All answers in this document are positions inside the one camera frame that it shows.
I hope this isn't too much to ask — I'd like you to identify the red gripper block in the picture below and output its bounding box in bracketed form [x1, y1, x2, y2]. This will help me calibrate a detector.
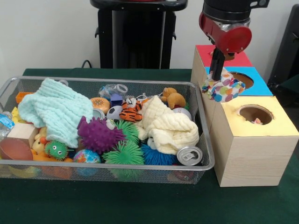
[199, 12, 252, 82]

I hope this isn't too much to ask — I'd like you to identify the colourful patterned fabric toy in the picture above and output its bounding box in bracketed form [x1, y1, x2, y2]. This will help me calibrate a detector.
[201, 77, 246, 103]

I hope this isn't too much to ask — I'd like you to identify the pale yellow cloth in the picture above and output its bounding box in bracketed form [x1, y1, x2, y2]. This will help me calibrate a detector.
[135, 96, 200, 155]

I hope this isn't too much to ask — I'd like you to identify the mint green cloth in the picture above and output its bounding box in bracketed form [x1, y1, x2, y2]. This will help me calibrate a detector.
[18, 78, 95, 149]

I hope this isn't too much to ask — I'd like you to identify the clear mesh bin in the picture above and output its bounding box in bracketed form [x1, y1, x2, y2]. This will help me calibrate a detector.
[0, 76, 216, 185]

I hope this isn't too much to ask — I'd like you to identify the orange bear plush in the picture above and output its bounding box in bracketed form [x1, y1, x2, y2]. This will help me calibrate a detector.
[160, 88, 186, 110]

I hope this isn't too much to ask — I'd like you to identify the silver drink can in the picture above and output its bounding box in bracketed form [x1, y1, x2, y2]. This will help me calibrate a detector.
[177, 145, 204, 167]

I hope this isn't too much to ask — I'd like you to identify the blue spiky ball with eyes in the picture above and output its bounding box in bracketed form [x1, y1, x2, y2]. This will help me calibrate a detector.
[141, 142, 178, 166]

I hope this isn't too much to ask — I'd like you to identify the large green spiky ball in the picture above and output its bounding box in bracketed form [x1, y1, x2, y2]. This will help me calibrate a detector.
[103, 140, 145, 180]

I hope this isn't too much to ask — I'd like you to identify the purple spiky ball with eyes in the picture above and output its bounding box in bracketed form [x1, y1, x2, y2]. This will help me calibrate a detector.
[77, 117, 126, 154]

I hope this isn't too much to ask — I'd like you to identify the dark green table cloth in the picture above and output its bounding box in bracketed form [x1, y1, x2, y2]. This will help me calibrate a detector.
[0, 68, 299, 224]

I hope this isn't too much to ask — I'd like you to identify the small green ball with eyes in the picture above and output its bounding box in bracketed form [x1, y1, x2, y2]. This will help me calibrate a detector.
[45, 140, 69, 161]

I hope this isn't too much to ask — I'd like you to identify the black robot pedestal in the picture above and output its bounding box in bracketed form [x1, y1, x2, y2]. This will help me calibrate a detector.
[90, 0, 188, 70]

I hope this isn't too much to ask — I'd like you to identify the black cable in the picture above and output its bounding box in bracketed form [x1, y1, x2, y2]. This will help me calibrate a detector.
[82, 59, 96, 70]

